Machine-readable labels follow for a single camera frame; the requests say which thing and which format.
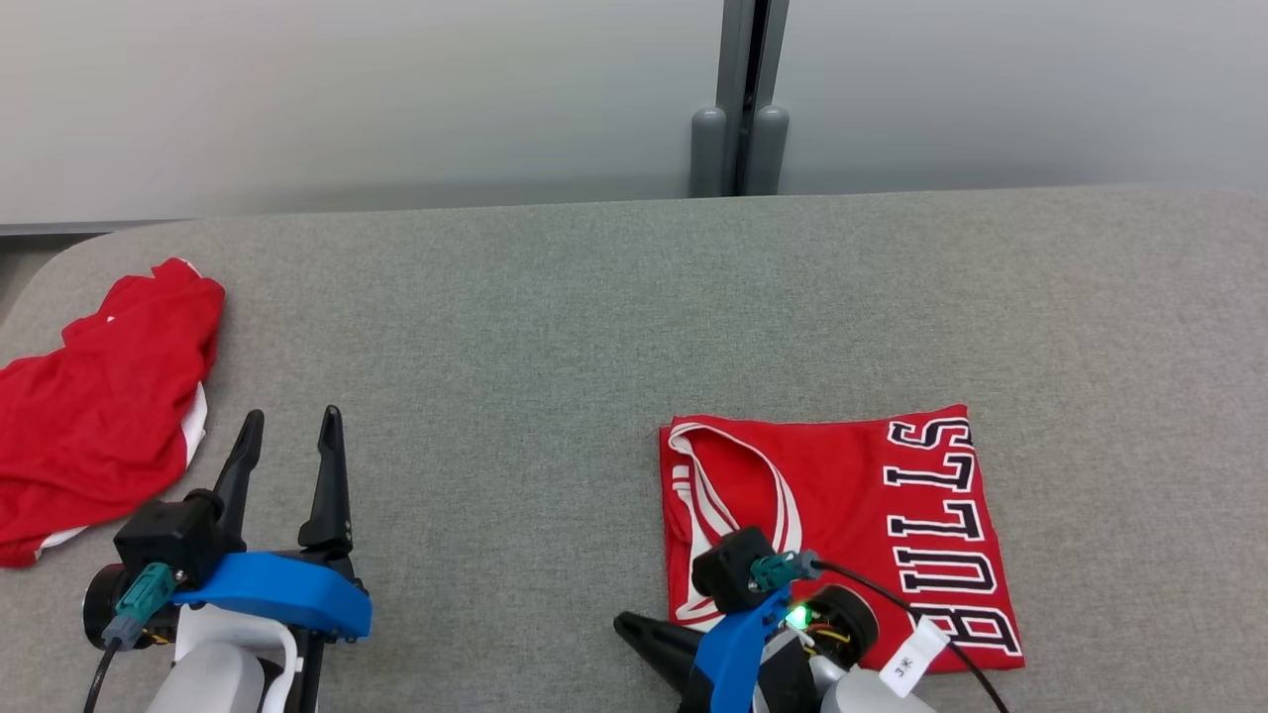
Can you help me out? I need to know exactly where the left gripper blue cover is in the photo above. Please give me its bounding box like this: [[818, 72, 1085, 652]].
[[173, 404, 373, 643]]

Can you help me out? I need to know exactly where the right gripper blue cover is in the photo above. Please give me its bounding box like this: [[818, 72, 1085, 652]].
[[613, 584, 881, 713]]

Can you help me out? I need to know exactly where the teal right camera connector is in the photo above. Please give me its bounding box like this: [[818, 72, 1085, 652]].
[[750, 550, 823, 593]]

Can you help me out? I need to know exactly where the teal left camera connector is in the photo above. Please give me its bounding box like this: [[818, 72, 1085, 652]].
[[102, 562, 179, 650]]

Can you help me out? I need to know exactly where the black left camera cable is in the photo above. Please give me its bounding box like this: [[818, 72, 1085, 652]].
[[82, 639, 125, 713]]

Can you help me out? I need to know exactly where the grey partition bottom rail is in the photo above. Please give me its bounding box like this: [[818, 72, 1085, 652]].
[[0, 219, 194, 237]]

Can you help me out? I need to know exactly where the grey double partition post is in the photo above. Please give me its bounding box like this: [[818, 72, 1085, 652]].
[[715, 0, 791, 197]]

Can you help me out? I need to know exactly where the teal camera connector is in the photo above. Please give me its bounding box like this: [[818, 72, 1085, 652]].
[[102, 562, 179, 650], [750, 550, 823, 593]]

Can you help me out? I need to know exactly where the white cable label tag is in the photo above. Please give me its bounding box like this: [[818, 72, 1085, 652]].
[[879, 619, 952, 697]]

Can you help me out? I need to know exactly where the red Bulls basketball jersey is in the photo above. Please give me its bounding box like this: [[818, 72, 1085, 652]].
[[659, 403, 1026, 676]]

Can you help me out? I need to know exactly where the grey cylindrical post foot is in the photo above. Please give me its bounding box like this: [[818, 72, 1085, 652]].
[[745, 105, 791, 196], [690, 107, 729, 197]]

